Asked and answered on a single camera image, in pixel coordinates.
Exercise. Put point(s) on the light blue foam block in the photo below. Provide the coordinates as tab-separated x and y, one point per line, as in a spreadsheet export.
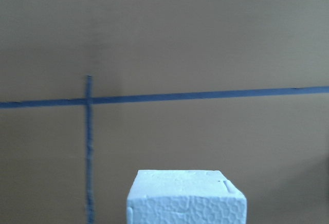
184	196

